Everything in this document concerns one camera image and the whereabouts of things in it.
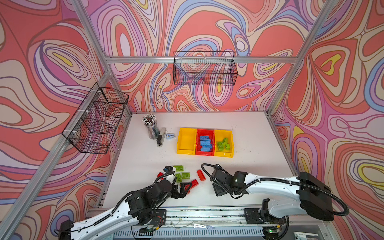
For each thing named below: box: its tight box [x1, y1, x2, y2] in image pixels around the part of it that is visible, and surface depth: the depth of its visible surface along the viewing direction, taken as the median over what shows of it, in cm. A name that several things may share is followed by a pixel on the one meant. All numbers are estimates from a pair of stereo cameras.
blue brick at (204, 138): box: [199, 135, 211, 142], surface depth 103 cm
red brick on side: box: [196, 169, 207, 181], surface depth 88 cm
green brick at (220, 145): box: [217, 141, 224, 151], surface depth 100 cm
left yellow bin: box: [176, 127, 198, 155], surface depth 101 cm
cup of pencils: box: [142, 113, 160, 140], surface depth 97 cm
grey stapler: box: [156, 127, 167, 148], surface depth 103 cm
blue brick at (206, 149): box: [200, 146, 212, 152], surface depth 98 cm
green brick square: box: [181, 172, 190, 179], surface depth 88 cm
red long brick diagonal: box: [189, 179, 199, 191], surface depth 86 cm
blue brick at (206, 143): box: [200, 140, 212, 148], surface depth 100 cm
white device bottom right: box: [293, 231, 319, 240], surface depth 68 cm
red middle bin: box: [195, 128, 215, 157], surface depth 98 cm
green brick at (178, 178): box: [175, 173, 183, 184], surface depth 86 cm
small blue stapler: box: [166, 133, 176, 140], surface depth 107 cm
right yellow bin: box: [214, 129, 234, 158], surface depth 98 cm
